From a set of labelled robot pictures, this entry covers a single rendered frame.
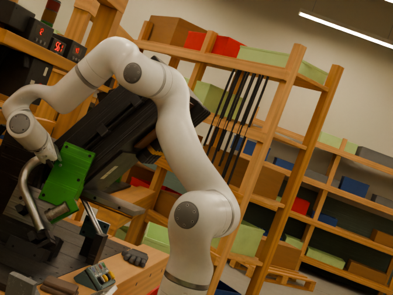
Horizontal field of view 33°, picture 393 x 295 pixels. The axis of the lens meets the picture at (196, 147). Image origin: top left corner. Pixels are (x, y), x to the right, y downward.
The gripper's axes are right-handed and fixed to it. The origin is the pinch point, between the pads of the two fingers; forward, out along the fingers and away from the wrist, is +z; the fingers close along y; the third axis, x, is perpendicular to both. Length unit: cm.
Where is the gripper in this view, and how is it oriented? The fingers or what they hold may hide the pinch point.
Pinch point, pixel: (50, 154)
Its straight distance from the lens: 227.0
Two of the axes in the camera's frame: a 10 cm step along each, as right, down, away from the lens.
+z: 0.7, 2.9, 9.6
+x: -9.3, 3.7, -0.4
